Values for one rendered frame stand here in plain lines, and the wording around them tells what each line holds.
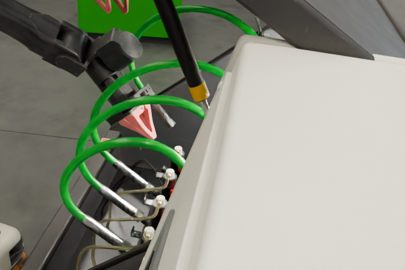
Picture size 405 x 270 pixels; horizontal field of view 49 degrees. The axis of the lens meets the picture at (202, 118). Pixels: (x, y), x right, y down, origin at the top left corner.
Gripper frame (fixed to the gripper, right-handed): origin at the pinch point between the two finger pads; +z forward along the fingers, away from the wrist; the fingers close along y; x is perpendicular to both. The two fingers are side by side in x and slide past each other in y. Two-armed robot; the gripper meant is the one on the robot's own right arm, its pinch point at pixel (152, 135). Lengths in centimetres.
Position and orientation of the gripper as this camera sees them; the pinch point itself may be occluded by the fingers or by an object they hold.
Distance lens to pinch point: 93.4
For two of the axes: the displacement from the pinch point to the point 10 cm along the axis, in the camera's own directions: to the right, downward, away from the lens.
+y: 7.1, -4.0, -5.7
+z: 5.8, 8.0, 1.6
